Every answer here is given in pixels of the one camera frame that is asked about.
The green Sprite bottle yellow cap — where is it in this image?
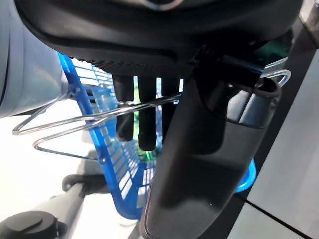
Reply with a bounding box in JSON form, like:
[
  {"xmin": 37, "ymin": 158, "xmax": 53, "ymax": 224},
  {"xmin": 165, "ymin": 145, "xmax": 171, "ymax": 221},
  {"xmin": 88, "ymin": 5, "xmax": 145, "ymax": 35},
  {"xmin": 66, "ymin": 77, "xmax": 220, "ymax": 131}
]
[{"xmin": 259, "ymin": 39, "xmax": 294, "ymax": 67}]

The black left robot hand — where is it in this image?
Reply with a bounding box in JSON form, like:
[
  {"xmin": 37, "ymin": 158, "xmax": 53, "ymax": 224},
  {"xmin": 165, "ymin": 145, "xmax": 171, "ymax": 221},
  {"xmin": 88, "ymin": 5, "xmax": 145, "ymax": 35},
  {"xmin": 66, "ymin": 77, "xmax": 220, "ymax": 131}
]
[{"xmin": 14, "ymin": 0, "xmax": 304, "ymax": 239}]

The blue plastic shopping basket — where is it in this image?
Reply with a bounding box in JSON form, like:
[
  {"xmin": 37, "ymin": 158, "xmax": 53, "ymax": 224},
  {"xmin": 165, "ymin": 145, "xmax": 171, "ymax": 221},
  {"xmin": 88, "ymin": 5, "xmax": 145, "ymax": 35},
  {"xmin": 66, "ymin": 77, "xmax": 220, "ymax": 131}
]
[{"xmin": 12, "ymin": 53, "xmax": 292, "ymax": 220}]

